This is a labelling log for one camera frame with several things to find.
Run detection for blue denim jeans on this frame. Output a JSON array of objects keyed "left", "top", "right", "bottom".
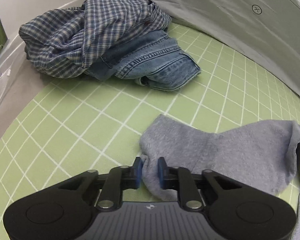
[{"left": 85, "top": 29, "right": 201, "bottom": 91}]

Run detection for white carrot print sheet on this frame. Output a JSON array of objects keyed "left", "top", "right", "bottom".
[{"left": 92, "top": 0, "right": 300, "bottom": 102}]

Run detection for green grid mat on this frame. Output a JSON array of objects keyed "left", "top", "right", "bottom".
[{"left": 0, "top": 21, "right": 300, "bottom": 240}]

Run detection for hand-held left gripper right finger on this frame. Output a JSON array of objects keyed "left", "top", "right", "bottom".
[{"left": 157, "top": 157, "right": 243, "bottom": 211}]

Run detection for clear plastic bag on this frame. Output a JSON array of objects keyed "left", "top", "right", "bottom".
[{"left": 0, "top": 37, "right": 29, "bottom": 123}]

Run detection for blue plaid shirt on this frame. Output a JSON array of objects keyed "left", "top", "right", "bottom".
[{"left": 19, "top": 0, "right": 172, "bottom": 78}]

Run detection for grey hoodie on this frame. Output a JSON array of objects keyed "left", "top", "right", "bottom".
[{"left": 139, "top": 114, "right": 300, "bottom": 240}]

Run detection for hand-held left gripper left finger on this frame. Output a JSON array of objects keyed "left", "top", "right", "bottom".
[{"left": 57, "top": 157, "right": 143, "bottom": 211}]

